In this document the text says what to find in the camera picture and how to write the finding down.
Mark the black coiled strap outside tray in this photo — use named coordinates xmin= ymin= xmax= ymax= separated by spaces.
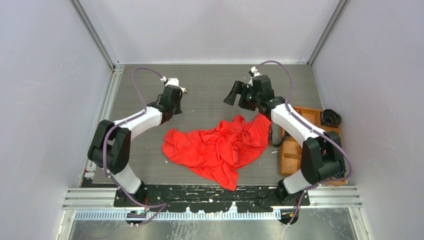
xmin=320 ymin=108 xmax=342 ymax=128

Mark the slotted cable duct grey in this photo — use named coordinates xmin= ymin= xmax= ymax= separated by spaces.
xmin=74 ymin=209 xmax=281 ymax=221

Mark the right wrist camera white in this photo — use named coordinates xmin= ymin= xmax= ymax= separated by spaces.
xmin=248 ymin=66 xmax=262 ymax=78

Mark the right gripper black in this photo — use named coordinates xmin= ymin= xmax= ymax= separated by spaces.
xmin=223 ymin=81 xmax=261 ymax=112

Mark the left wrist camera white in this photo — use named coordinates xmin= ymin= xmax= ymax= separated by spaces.
xmin=160 ymin=76 xmax=180 ymax=87

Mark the orange compartment tray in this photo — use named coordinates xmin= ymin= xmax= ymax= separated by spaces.
xmin=279 ymin=106 xmax=342 ymax=177

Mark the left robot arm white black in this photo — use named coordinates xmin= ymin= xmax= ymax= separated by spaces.
xmin=87 ymin=84 xmax=185 ymax=207

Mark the red cloth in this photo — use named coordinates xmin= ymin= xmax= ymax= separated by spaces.
xmin=161 ymin=114 xmax=272 ymax=191

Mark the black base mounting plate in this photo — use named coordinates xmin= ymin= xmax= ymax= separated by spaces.
xmin=113 ymin=184 xmax=311 ymax=215

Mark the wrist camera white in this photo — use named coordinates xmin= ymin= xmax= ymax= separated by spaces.
xmin=248 ymin=66 xmax=262 ymax=78
xmin=160 ymin=76 xmax=180 ymax=87

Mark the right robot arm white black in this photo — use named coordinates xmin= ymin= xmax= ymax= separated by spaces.
xmin=223 ymin=75 xmax=346 ymax=206

